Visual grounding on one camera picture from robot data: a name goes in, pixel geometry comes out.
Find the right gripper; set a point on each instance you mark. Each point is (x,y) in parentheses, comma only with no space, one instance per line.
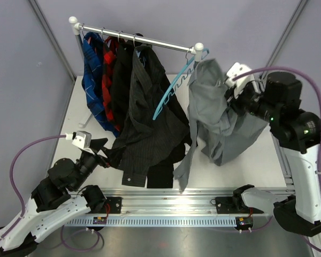
(235,103)

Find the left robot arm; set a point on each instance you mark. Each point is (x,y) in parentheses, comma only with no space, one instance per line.
(61,196)

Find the blue shirt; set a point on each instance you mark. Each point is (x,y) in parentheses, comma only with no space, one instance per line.
(93,53)

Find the teal hanger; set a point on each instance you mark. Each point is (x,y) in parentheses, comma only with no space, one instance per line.
(177,82)

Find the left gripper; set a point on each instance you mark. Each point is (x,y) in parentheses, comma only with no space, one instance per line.
(114,156)

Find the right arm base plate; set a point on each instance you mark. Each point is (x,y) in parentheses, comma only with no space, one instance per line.
(232,205)

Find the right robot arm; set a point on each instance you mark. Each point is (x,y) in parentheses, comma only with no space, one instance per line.
(298,133)

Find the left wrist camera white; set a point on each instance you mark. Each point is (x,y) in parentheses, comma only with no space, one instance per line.
(80,139)

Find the slotted cable duct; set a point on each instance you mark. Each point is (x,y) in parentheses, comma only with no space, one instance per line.
(148,221)

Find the red plaid shirt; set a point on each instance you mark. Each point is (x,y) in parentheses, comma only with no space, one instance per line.
(110,46)

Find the black hanging shirt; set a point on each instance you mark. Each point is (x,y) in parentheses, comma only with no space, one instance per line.
(121,82)

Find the grey shirt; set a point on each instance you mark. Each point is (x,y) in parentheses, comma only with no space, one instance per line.
(226,134)

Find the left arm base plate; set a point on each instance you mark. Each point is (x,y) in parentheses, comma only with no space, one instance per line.
(113,205)

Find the dark pinstripe hanging shirt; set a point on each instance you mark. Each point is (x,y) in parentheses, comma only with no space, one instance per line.
(148,141)

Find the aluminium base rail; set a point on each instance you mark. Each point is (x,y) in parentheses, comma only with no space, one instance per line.
(144,202)

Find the metal clothes rack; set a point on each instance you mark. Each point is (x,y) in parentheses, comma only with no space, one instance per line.
(78,28)

